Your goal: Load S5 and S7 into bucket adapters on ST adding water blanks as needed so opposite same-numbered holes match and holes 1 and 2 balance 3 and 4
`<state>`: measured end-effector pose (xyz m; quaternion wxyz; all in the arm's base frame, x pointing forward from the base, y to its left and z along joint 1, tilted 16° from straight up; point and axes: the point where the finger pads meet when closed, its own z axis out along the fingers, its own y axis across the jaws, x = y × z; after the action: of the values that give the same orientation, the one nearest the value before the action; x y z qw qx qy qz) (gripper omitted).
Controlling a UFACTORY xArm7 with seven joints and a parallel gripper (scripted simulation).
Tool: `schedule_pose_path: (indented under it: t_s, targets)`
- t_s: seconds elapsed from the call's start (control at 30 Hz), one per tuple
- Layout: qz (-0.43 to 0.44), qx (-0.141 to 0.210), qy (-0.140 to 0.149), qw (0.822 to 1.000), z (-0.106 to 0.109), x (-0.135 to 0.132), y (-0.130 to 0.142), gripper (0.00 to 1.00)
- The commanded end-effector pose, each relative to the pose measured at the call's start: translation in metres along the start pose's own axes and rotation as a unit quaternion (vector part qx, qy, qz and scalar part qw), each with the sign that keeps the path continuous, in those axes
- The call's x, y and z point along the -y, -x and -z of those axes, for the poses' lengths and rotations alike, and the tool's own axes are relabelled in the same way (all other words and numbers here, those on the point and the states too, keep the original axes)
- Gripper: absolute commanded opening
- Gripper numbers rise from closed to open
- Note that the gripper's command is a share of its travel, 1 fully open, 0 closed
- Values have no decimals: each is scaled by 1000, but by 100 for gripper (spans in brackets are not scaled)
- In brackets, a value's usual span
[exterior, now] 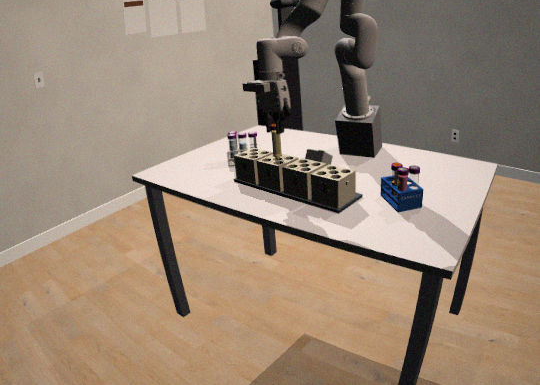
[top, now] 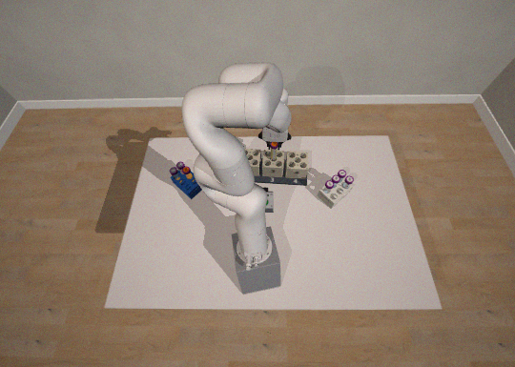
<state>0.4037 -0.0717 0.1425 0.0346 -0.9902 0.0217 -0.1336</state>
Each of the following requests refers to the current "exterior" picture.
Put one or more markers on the beige bucket adapter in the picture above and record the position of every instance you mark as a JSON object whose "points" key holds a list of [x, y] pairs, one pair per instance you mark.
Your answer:
{"points": [[270, 174], [335, 189], [246, 166], [297, 178]]}

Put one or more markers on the blue tube rack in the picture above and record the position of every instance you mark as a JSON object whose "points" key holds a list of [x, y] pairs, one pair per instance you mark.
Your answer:
{"points": [[407, 200]]}

